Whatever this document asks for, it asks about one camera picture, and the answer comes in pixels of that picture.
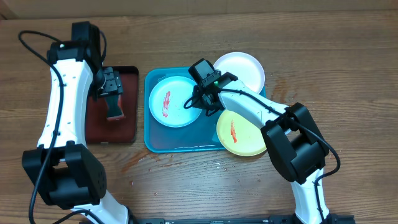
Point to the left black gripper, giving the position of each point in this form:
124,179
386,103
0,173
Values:
114,84

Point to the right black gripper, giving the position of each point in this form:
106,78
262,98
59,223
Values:
198,94

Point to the green and orange sponge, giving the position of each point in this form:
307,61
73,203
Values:
114,105

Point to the light blue plate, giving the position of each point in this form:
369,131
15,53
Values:
167,99

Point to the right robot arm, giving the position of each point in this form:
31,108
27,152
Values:
294,143

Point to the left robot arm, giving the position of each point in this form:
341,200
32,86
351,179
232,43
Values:
62,169

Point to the black and red tray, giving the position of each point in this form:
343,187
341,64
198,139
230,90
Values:
98,129

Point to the white plate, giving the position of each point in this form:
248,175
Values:
247,68

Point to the yellow-green plate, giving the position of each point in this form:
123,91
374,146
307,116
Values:
238,135

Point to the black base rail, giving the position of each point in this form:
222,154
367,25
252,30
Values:
275,219

